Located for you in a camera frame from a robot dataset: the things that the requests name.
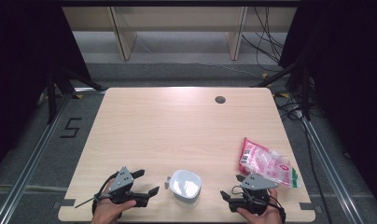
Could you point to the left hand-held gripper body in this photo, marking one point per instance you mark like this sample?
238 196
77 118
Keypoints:
122 180

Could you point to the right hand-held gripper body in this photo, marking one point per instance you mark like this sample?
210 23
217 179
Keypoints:
258 183

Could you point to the pink printed bag of granules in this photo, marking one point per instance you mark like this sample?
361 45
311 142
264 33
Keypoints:
264 161

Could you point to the white lidded seasoning container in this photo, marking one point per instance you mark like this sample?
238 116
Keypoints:
185 186

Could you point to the person's right hand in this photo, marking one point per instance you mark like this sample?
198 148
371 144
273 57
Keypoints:
264 218

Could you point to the person's left hand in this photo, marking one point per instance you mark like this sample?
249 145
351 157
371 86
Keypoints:
107 213

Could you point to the yellow tape piece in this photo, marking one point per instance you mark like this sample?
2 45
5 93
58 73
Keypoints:
79 96
264 75
283 95

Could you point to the black stand legs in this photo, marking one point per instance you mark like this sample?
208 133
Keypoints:
305 93
51 96

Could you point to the dark curtain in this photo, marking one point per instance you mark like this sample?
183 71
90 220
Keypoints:
21 62
348 77

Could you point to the light wooden shelf unit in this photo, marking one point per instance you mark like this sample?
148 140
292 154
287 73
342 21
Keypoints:
177 18

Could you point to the grey metal floor rail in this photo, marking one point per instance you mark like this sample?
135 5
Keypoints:
329 174
31 168

